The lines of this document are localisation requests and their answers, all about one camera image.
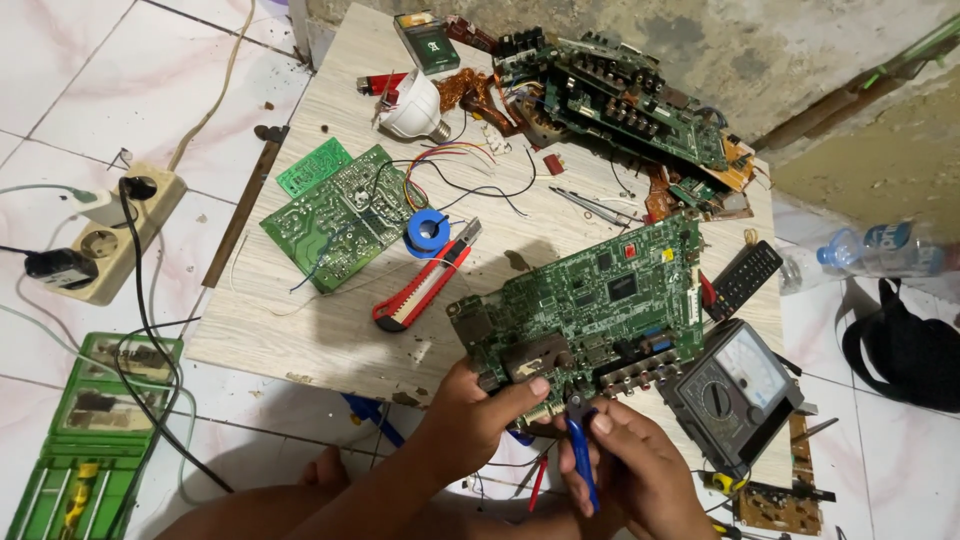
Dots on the small green circuit board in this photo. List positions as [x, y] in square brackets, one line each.
[311, 166]

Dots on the white LED bulb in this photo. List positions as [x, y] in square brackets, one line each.
[411, 109]

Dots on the small red component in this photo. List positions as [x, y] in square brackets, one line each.
[553, 164]

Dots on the black analog multimeter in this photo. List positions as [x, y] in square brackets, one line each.
[731, 397]

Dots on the black remote control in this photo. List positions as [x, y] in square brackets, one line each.
[744, 279]

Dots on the blue plastic piece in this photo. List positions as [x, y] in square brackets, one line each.
[371, 416]

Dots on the person's leg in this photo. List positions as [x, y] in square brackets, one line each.
[255, 510]

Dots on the metal tweezers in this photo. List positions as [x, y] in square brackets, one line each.
[592, 206]

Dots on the red test probe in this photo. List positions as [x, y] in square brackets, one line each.
[538, 484]

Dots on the brown circuit board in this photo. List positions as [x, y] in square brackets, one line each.
[780, 510]

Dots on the person's right hand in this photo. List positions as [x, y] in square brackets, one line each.
[649, 480]

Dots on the person's left hand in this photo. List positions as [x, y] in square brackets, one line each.
[457, 424]

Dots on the heap of circuit boards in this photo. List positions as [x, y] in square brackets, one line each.
[637, 112]

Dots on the green circuit board solder side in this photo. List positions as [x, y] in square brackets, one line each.
[337, 221]

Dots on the blue solder spool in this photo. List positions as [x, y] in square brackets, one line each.
[427, 232]

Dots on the black power adapter plug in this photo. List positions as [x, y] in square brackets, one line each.
[60, 268]

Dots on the green wall pipe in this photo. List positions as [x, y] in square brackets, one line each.
[885, 71]

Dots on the green tool case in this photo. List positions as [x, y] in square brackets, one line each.
[90, 442]

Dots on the red utility knife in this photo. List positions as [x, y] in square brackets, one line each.
[424, 289]

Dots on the red lighter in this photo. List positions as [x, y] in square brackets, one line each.
[375, 84]

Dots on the black bag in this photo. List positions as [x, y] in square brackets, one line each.
[911, 360]

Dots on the white plug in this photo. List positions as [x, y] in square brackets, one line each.
[101, 208]

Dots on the green cigarette pack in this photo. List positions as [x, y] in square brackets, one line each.
[427, 41]

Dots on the brown wooden strip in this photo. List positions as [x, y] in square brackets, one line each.
[240, 214]

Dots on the yellow black screwdriver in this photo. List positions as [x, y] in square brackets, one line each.
[724, 482]

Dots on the clear plastic water bottle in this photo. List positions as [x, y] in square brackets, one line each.
[870, 251]

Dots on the beige power strip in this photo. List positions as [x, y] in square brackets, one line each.
[124, 240]

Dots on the large green main circuit board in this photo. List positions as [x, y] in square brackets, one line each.
[592, 300]

